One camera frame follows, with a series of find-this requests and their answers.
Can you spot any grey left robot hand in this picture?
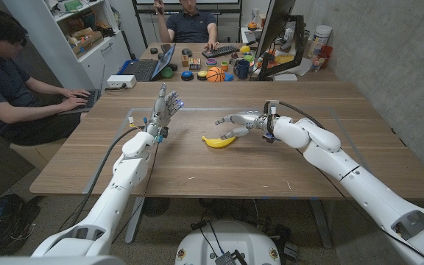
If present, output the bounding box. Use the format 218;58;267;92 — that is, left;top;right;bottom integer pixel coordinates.
144;82;185;139

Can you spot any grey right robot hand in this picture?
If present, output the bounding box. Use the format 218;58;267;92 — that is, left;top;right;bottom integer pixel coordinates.
214;110;272;141

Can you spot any yellow toy banana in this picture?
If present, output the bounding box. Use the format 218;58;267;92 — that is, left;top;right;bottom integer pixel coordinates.
201;135;237;149

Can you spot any orange toy basketball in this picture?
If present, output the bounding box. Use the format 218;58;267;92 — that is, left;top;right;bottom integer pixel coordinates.
206;66;226;82

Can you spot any open laptop with blue lid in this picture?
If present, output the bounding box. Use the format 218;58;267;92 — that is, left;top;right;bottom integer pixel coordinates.
118;43;177;82

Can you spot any white power strip box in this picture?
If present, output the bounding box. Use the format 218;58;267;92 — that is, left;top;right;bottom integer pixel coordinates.
106;74;138;89

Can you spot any dark blue mug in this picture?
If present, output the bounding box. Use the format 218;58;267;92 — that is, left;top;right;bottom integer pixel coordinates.
233;59;252;80

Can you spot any white flat box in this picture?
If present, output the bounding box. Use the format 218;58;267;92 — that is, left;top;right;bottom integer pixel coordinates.
272;73;298;82

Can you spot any yellow plate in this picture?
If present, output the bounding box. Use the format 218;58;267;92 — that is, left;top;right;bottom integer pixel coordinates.
274;54;296;66

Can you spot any wooden desk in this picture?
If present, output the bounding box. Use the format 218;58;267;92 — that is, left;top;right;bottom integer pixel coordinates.
138;42;342;82

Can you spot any grey laptop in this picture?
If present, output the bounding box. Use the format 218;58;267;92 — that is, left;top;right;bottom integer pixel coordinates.
59;64;105;115

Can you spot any black keyboard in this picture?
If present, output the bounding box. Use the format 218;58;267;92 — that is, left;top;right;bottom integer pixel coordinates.
201;44;239;60

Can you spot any white shelf cabinet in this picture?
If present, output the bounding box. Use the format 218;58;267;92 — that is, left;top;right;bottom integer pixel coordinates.
1;0;132;93

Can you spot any person in navy polo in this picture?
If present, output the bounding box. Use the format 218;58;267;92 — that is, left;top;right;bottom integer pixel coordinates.
153;0;219;51

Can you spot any black monitor stand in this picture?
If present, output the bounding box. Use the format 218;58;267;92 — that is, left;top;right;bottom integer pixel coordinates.
258;14;305;79

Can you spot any black round floor object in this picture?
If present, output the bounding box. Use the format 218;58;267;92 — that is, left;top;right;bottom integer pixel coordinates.
141;197;172;218

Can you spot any cardboard box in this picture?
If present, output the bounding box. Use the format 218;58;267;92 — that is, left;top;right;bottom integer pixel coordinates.
71;30;105;59

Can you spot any red plastic cup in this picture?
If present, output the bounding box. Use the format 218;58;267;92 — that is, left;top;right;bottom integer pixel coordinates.
318;44;334;69

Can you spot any black computer monitor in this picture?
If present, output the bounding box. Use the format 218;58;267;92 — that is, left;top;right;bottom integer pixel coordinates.
255;0;297;60

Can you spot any white labelled canister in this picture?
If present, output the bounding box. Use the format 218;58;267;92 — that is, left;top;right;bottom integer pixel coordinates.
307;24;333;60

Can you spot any grey table leg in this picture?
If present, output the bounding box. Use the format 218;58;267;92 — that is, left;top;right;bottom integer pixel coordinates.
309;198;333;250
124;197;146;244

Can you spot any white robot torso base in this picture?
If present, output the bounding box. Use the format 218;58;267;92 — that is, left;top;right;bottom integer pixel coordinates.
174;219;282;265

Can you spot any black device on torso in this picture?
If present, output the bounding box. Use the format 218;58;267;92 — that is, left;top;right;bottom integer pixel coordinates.
214;250;249;265

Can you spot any white robot chest edge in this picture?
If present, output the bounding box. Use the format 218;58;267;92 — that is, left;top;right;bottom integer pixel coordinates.
0;255;127;265

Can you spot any black backpack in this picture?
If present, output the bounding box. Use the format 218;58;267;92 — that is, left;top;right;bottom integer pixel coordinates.
0;185;42;255

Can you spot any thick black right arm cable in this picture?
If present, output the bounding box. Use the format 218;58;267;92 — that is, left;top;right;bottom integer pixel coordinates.
276;100;326;130

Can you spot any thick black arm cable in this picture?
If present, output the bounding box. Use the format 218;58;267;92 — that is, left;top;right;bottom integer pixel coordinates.
59;126;141;233
276;100;326;130

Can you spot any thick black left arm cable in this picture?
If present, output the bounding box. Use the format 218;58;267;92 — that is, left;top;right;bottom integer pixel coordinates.
59;126;141;233

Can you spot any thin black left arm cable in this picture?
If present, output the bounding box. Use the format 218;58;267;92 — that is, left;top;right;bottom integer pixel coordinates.
111;141;160;244

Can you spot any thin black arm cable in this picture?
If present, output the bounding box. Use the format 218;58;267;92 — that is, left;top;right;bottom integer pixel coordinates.
295;147;424;260
111;141;160;244

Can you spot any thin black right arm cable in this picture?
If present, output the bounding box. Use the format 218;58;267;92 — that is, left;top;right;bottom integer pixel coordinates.
295;147;424;260

